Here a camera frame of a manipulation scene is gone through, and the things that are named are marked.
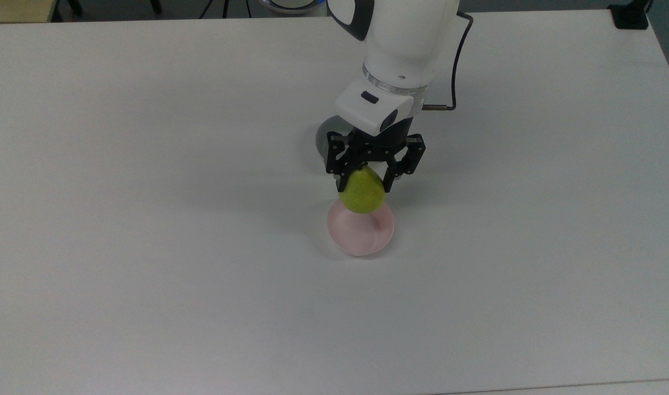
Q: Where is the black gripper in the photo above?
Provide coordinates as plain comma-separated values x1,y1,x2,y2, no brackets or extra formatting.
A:
327,116,426,194

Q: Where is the green pear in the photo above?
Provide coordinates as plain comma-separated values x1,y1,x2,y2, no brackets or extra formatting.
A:
338,166,384,215

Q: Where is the grey bowl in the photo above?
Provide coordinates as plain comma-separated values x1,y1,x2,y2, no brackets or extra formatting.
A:
314,116,350,163

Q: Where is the pink bowl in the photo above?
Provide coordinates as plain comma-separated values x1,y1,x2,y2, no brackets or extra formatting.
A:
327,199,395,257

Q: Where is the black tripod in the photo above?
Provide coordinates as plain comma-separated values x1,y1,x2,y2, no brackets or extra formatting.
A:
199,0,253,19

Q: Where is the wooden table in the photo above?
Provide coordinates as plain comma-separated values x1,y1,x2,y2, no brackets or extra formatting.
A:
0,0,58,24

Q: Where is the black clamp mount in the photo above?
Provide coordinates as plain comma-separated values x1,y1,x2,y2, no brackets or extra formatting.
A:
608,0,651,30

